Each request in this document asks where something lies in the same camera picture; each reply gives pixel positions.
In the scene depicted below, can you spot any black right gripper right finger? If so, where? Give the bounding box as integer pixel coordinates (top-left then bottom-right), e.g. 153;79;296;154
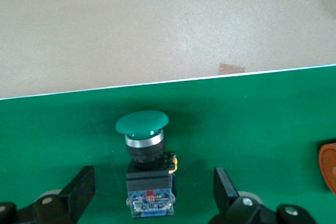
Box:
209;167;275;224

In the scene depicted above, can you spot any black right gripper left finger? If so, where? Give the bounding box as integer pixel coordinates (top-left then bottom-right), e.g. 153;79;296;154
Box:
18;165;96;224

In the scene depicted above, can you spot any green mushroom push button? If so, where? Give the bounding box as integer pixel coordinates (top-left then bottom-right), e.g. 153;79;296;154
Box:
115;110;179;219

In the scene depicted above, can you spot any orange 4680 battery cylinder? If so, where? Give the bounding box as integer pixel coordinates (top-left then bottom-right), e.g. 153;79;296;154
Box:
318;142;336;194

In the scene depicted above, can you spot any green conveyor belt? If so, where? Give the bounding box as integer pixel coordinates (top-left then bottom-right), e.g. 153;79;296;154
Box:
0;63;336;224

